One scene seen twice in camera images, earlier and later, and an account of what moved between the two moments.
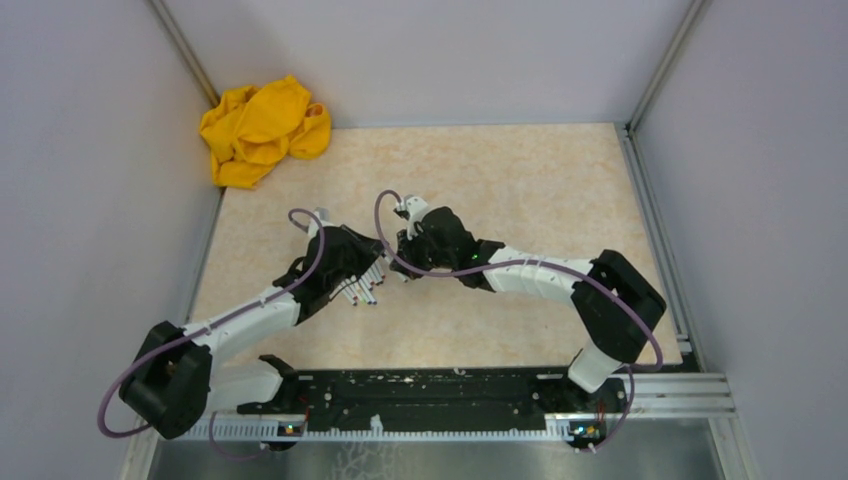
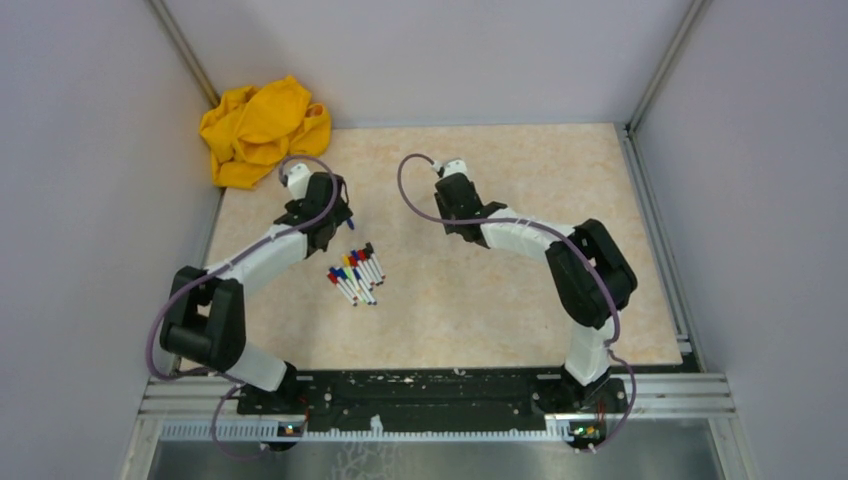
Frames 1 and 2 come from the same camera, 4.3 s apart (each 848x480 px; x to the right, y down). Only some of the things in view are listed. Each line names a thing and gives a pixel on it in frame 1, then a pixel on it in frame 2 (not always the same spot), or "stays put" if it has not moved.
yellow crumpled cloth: [252, 129] stays put
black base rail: [452, 392] stays put
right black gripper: [406, 248] -> [440, 206]
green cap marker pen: [359, 293] stays put
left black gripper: [368, 249] -> [343, 212]
